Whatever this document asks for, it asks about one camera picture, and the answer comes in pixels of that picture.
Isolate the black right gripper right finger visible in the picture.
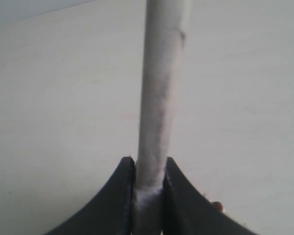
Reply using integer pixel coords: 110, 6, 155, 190
163, 157, 255, 235

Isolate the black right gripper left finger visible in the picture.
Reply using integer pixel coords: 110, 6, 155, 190
48, 157, 135, 235

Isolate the red beans and rice pile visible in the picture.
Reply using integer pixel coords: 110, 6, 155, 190
203, 193, 225, 213

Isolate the wooden paint brush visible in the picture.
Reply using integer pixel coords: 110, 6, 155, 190
132, 0, 191, 235

